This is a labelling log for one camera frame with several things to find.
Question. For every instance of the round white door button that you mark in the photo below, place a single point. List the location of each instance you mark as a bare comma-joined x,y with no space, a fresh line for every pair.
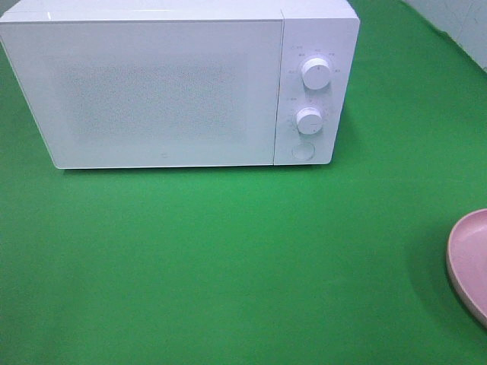
303,151

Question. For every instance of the white microwave door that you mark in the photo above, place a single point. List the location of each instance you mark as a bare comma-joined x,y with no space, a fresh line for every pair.
150,94

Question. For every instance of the pink plate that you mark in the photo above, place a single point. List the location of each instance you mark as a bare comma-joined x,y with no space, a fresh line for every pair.
466,262

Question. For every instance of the lower white microwave knob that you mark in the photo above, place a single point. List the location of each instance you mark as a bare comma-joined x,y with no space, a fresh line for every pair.
309,121

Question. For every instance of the white microwave knob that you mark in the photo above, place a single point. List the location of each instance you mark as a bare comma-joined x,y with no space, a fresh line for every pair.
309,121
316,73

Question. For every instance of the green table cloth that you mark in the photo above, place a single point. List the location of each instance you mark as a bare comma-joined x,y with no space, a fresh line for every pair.
335,264

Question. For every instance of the upper white microwave knob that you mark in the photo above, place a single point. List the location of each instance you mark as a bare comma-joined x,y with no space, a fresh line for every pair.
316,73

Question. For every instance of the white microwave oven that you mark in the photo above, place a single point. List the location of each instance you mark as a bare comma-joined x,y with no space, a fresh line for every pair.
309,28

